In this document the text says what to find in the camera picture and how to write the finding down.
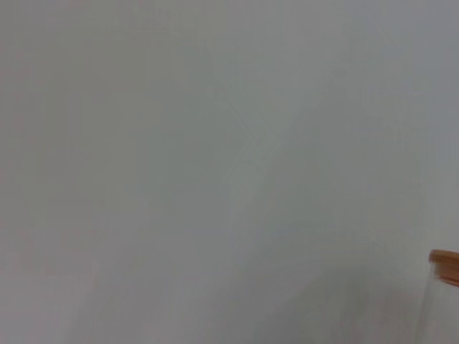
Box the wooden jar lid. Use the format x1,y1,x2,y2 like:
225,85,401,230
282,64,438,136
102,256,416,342
428,249,459,288

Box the glass water dispenser jar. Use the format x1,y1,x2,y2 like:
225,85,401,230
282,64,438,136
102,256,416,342
415,261,459,344

